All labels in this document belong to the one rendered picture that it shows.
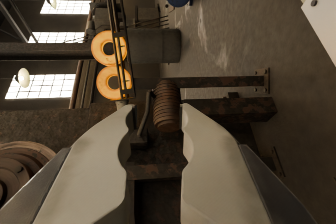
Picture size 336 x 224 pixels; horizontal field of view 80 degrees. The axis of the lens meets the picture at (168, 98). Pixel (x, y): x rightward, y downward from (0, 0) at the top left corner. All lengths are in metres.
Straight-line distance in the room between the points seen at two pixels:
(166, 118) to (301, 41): 0.57
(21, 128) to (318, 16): 1.29
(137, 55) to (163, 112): 2.59
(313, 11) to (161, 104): 0.63
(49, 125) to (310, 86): 1.20
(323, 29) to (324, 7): 0.03
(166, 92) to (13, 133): 0.84
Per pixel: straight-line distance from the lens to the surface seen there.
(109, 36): 0.96
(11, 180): 0.97
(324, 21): 0.34
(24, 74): 7.80
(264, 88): 1.04
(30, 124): 1.31
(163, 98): 0.85
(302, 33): 0.90
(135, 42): 3.33
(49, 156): 1.02
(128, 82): 0.92
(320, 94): 0.82
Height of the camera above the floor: 0.56
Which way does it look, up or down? 6 degrees down
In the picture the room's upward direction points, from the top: 92 degrees counter-clockwise
